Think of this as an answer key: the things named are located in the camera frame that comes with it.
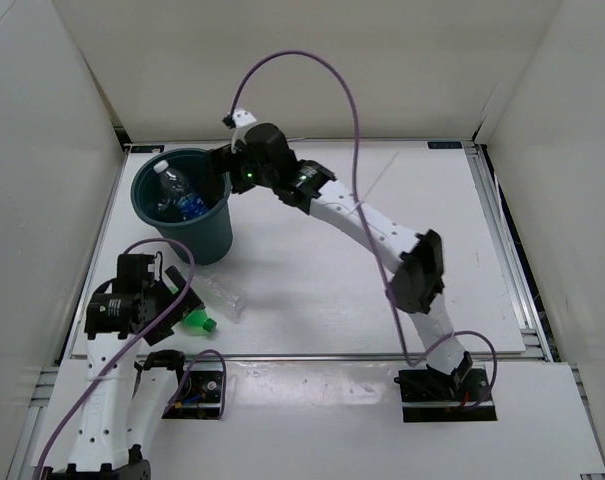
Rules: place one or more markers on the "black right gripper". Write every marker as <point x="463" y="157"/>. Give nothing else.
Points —
<point x="221" y="161"/>

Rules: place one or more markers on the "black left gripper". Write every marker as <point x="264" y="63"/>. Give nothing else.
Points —
<point x="190" y="303"/>

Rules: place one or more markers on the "clear bottle blue label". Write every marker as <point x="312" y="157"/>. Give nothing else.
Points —
<point x="179" y="200"/>

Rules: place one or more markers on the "green plastic bottle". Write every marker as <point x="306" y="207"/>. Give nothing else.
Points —
<point x="192" y="315"/>

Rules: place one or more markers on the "crushed clear plastic bottle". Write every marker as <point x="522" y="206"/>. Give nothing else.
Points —
<point x="220" y="294"/>

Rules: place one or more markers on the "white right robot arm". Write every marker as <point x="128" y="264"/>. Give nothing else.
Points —
<point x="412" y="262"/>

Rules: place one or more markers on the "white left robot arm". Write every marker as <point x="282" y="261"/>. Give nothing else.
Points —
<point x="124" y="399"/>

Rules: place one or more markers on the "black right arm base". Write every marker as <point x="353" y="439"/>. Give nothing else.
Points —
<point x="423" y="401"/>

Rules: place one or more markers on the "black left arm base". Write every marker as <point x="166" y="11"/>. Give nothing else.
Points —
<point x="202" y="396"/>

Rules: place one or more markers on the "dark green plastic bin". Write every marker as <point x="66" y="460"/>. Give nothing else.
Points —
<point x="209" y="237"/>

